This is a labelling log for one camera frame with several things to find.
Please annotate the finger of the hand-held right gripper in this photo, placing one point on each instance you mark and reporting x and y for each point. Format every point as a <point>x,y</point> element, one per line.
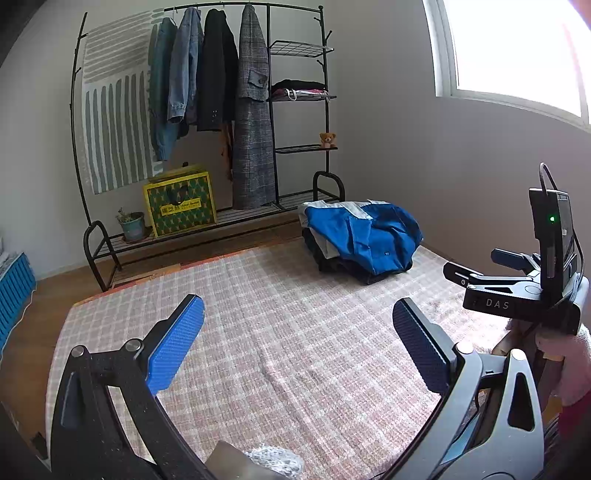
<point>508,257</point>
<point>461,275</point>

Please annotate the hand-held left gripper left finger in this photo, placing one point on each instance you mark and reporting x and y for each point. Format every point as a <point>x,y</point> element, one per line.
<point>178,341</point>

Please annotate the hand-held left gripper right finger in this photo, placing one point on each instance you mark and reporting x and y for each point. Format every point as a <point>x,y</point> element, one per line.
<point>422,346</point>

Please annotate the white and blue jacket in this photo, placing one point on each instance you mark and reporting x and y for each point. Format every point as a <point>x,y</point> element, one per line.
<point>360,235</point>

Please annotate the black metal clothes rack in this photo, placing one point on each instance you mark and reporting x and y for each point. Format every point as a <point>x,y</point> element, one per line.
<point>87,244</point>

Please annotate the person's right hand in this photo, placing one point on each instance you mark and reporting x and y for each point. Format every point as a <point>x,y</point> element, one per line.
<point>575,364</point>

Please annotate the person's left hand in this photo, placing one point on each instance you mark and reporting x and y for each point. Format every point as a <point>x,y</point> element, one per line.
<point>277,461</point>

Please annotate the small potted plant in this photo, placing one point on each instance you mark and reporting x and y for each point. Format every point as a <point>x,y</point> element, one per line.
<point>133,228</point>

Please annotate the pink checked blanket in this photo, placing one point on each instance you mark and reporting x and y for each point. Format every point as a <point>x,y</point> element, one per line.
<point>300,346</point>

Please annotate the yellow patterned box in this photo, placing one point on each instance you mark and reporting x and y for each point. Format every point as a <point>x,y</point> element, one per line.
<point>180,207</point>

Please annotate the blue slatted crate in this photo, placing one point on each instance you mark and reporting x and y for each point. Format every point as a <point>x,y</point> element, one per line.
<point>16,295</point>

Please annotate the small teddy bear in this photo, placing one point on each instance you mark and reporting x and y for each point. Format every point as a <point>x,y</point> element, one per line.
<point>328,141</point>

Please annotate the orange brown scarf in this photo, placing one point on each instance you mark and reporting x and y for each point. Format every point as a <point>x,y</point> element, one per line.
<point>227,152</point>

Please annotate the window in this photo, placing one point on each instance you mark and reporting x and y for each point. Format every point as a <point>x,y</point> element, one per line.
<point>508,46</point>

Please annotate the grey plaid coat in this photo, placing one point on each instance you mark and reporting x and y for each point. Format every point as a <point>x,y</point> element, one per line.
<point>251,138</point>

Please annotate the pink folded garment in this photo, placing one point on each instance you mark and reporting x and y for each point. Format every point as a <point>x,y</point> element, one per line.
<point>309,93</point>

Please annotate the teal blue jacket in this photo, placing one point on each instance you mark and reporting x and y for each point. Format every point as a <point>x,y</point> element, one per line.
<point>161,92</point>

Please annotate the black folded garment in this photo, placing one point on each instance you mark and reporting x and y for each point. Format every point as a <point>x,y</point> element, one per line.
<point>295,85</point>

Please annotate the light denim jacket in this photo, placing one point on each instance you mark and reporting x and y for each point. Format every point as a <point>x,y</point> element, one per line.
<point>184,69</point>

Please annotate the black coat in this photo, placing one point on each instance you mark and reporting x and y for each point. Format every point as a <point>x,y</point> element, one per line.
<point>217,69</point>

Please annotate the green striped wall hanging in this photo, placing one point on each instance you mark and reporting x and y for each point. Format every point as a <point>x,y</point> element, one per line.
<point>115,129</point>

